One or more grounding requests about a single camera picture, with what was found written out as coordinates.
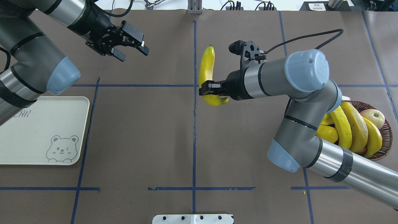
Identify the white rectangular bear tray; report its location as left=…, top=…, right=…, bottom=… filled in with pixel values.
left=0, top=96, right=90, bottom=166

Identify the aluminium frame post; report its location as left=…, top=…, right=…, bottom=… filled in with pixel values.
left=187, top=0, right=203, bottom=15

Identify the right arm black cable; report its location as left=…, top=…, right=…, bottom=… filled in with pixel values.
left=264, top=29, right=344, bottom=55

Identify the yellow banana moved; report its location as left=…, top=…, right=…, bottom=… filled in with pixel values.
left=330, top=106, right=353, bottom=149
left=199, top=45, right=229, bottom=106

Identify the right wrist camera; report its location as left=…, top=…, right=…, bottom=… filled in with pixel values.
left=228, top=40, right=267, bottom=67

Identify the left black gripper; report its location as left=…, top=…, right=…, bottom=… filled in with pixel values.
left=69, top=9, right=149, bottom=62

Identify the pink green apple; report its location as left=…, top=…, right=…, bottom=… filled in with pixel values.
left=360, top=109, right=385, bottom=129

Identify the brown wicker basket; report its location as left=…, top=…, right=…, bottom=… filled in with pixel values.
left=346, top=100, right=394, bottom=161

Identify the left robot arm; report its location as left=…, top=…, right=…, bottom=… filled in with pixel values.
left=0, top=0, right=149, bottom=124

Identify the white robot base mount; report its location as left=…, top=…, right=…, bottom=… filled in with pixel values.
left=152, top=214, right=234, bottom=224

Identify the yellow starfruit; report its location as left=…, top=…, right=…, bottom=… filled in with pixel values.
left=321, top=113, right=334, bottom=126

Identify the yellow banana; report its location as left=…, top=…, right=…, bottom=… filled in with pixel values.
left=340, top=101, right=368, bottom=155
left=362, top=117, right=382, bottom=158

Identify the yellow pear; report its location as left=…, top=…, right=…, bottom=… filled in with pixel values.
left=316, top=125, right=339, bottom=143

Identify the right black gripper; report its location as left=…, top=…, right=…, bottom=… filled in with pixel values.
left=199, top=71, right=248, bottom=100

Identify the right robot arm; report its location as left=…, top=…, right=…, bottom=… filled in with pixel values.
left=199, top=46, right=397, bottom=209

